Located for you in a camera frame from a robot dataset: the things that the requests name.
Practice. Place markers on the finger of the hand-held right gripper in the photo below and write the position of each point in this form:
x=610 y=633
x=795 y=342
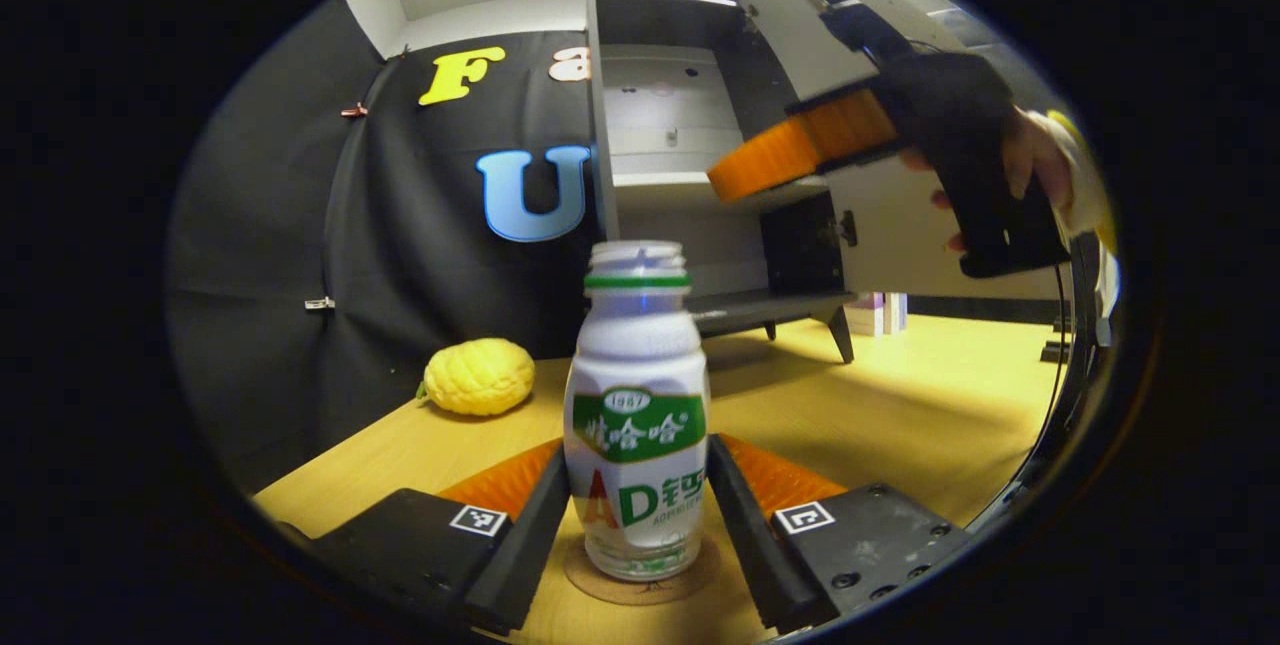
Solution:
x=800 y=150

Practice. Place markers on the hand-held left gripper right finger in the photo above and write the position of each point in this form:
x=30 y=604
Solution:
x=745 y=535

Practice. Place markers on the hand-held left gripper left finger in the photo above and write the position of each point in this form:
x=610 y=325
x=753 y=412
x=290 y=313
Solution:
x=520 y=545

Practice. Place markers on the round brown coaster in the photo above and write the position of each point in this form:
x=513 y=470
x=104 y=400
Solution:
x=700 y=575

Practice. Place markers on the white green label bottle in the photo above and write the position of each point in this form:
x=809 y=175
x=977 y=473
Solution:
x=636 y=405

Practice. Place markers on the yellow bumpy citron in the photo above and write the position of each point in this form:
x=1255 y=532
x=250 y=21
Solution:
x=478 y=377

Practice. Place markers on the small black block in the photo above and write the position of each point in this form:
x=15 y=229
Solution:
x=1055 y=351

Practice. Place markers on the white cloth clip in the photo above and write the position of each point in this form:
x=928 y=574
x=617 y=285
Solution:
x=320 y=303

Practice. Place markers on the black backdrop cloth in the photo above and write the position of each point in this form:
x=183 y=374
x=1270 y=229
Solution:
x=280 y=275

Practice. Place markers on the pink cloth clip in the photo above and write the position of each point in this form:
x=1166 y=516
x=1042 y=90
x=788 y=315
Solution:
x=353 y=110

